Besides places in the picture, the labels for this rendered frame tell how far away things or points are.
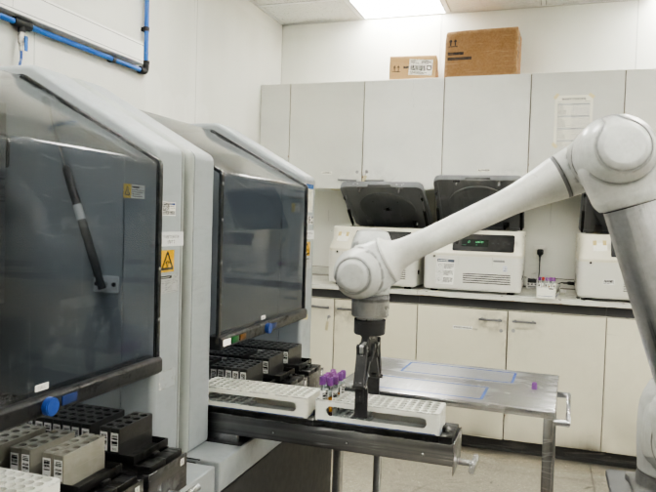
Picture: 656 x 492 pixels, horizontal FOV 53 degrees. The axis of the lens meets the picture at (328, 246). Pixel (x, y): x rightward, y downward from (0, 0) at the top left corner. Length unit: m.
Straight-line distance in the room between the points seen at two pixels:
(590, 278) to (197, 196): 2.67
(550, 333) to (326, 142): 1.83
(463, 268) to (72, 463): 2.91
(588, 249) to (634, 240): 2.49
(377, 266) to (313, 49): 3.64
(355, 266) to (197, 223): 0.43
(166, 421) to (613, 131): 1.08
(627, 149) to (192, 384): 1.05
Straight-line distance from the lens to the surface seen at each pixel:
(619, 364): 3.88
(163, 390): 1.49
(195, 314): 1.57
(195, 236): 1.54
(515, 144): 4.11
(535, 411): 1.81
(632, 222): 1.35
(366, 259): 1.32
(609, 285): 3.82
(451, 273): 3.84
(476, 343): 3.86
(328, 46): 4.84
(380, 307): 1.53
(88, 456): 1.29
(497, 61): 4.25
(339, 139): 4.32
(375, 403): 1.58
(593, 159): 1.30
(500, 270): 3.82
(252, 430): 1.66
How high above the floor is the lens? 1.29
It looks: 2 degrees down
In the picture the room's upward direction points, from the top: 2 degrees clockwise
